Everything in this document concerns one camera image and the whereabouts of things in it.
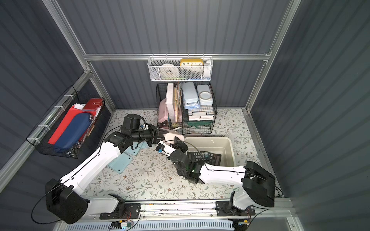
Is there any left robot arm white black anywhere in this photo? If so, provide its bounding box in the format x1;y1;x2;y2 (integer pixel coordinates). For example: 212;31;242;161
45;114;168;224

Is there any small circuit board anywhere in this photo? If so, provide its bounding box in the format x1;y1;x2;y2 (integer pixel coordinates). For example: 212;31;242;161
109;220;134;231

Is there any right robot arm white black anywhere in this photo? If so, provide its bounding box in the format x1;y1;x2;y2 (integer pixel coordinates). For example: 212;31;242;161
162;140;276;214

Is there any yellow clock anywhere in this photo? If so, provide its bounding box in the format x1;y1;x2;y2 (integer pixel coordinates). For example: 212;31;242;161
180;58;204;67

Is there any beige plastic storage box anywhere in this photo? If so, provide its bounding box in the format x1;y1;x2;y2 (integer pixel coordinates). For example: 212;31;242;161
185;136;236;167

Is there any red wallet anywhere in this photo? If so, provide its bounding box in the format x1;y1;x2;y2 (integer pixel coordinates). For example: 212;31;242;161
82;98;104;112

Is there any light blue calculator lower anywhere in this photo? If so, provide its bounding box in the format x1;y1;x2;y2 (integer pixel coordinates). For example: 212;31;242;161
108;153;133;174

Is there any light blue pencil case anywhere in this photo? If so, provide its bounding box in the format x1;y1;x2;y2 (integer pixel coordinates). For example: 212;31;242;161
182;82;200;109

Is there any red folder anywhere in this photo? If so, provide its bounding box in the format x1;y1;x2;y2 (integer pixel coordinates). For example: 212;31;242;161
48;106;82;144

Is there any light blue calculator middle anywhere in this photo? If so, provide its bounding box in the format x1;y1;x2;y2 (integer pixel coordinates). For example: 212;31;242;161
124;141;149;156

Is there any white round tape box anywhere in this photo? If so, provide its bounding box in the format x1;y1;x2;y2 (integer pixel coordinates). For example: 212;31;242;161
196;84;214;106

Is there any pink calculator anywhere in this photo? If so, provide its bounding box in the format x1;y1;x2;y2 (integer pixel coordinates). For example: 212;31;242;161
164;129;184;143

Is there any navy blue pouch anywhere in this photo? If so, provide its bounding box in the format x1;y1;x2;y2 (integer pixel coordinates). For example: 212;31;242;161
54;113;91;153

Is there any floral table mat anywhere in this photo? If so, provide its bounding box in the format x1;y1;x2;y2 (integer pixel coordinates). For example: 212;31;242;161
83;108;261;201

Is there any white tape roll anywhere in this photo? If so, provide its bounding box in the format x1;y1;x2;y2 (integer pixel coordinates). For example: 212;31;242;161
160;64;179;79

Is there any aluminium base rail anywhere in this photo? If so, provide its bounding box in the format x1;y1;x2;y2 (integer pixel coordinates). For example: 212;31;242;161
57;199;301;231

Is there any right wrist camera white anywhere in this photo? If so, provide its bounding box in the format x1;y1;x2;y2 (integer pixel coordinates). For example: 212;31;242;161
156;143;176;157

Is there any black wire side basket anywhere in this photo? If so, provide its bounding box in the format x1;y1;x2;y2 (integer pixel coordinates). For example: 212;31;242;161
27;82;111;159

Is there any black calculator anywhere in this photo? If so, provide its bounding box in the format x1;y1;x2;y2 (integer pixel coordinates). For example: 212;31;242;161
187;151;211;163
202;152;222;166

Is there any black wire desk organizer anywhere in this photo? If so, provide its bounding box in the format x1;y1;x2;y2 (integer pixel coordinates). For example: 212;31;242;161
156;82;218;135

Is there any white mesh hanging basket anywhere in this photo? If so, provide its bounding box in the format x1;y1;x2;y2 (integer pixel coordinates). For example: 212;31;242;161
147;56;214;82

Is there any pink case in organizer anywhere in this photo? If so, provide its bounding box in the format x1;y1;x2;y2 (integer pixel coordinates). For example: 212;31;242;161
158;98;169;123

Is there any light blue calculator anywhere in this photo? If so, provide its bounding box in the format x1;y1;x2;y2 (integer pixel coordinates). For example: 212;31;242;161
124;141;149;156
108;153;133;174

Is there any pink upright book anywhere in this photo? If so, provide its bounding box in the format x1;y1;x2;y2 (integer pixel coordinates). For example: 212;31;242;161
165;83;176;122

